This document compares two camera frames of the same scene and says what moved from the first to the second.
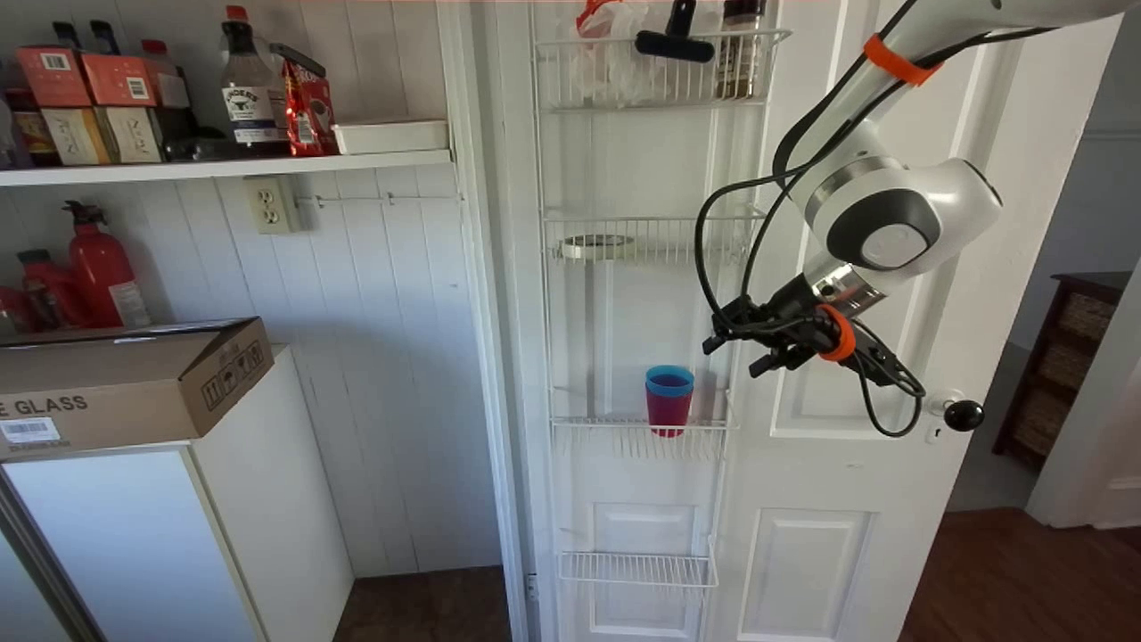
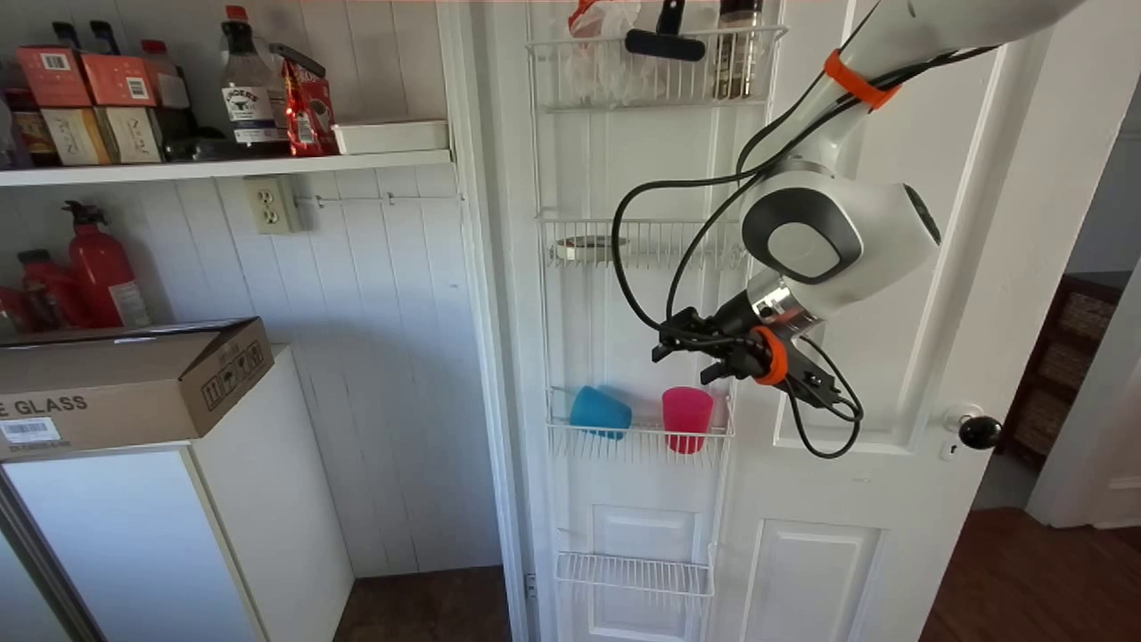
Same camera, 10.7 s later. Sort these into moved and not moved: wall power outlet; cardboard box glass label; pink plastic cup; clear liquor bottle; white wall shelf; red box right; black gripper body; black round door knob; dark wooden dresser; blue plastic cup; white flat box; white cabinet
Moved: black gripper body; pink plastic cup; black round door knob; blue plastic cup
Not moved: white wall shelf; white flat box; white cabinet; cardboard box glass label; wall power outlet; dark wooden dresser; clear liquor bottle; red box right
